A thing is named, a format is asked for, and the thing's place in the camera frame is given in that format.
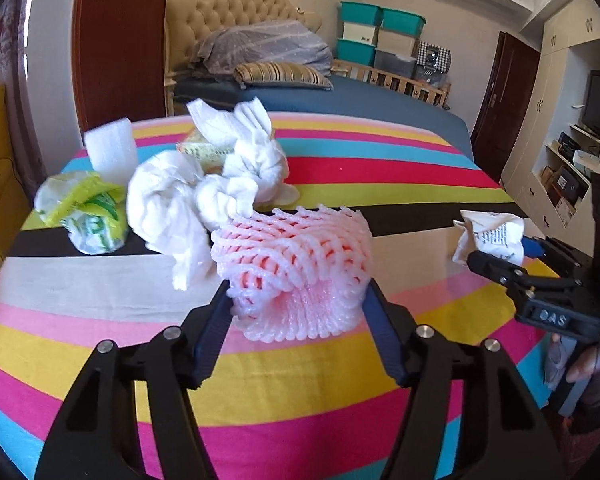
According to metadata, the beige tufted headboard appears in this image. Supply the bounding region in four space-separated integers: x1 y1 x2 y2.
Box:
165 0 323 116

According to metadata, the white foam block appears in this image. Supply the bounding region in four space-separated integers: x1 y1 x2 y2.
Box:
82 117 137 181

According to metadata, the white printed paper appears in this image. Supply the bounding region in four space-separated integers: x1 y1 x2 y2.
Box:
452 208 527 268

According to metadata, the patterned lace curtain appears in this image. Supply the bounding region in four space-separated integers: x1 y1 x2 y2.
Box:
0 0 31 96

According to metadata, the stack of plastic storage boxes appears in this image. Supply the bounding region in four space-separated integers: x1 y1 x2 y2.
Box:
336 1 427 81

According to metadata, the pink foam fruit net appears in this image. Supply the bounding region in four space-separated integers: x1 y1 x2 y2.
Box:
210 203 373 343

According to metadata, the striped pillow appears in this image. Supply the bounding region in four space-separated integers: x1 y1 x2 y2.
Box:
234 62 335 92

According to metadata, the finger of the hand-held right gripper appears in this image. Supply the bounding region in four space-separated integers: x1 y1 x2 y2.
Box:
522 235 595 281
467 250 537 307

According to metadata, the grey duvet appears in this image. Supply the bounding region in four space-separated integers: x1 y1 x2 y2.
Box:
190 21 335 78

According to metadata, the striped colourful tablecloth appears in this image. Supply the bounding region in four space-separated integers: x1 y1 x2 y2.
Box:
0 112 581 480

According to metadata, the blue bed mattress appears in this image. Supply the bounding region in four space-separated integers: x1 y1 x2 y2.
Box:
172 72 476 161

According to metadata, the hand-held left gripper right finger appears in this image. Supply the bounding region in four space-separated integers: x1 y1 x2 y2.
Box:
364 277 566 480

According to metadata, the brown wooden door panel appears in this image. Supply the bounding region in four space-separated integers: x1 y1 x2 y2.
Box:
72 0 173 133

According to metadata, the dark wooden room door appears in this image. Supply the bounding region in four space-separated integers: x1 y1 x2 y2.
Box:
470 31 541 183

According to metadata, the person's right hand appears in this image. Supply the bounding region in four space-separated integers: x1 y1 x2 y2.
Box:
566 342 600 411

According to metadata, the green white plastic bag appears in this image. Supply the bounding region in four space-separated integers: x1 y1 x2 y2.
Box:
34 171 128 256

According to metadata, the black white checkered bag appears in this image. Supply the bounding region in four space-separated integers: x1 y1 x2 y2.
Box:
414 40 452 86

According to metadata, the cream built-in wardrobe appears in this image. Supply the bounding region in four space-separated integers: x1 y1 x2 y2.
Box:
500 0 600 231

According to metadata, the wooden crib rail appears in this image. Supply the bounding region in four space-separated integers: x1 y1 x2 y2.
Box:
330 59 452 108

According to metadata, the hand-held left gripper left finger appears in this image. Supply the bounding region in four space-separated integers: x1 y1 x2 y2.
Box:
34 280 231 480

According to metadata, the yellow printed carton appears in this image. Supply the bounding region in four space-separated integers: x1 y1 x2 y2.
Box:
176 127 236 167

